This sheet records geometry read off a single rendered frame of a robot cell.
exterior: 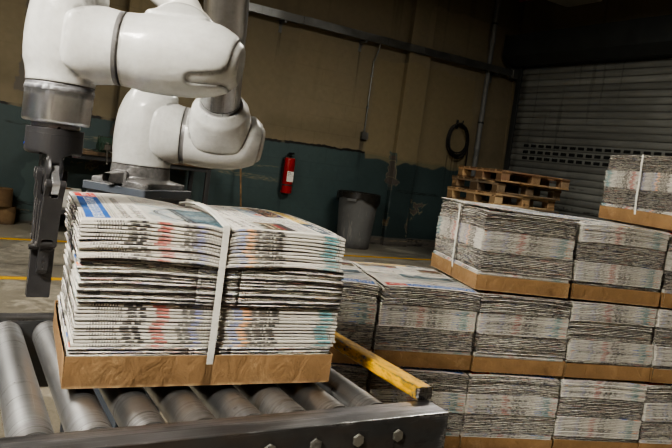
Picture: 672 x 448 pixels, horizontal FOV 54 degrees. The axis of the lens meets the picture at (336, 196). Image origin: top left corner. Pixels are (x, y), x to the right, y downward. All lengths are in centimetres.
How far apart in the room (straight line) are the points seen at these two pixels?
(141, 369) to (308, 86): 828
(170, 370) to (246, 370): 11
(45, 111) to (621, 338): 172
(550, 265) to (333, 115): 748
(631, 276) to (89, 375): 161
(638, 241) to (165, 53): 157
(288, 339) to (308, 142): 815
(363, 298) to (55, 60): 110
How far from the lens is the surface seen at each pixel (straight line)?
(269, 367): 99
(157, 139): 179
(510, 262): 192
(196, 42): 92
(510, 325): 197
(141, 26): 93
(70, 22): 94
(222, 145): 175
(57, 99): 95
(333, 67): 930
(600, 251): 207
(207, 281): 92
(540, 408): 208
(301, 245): 96
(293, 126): 899
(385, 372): 110
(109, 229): 88
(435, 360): 190
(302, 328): 99
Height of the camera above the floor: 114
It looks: 3 degrees down
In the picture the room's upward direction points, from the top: 8 degrees clockwise
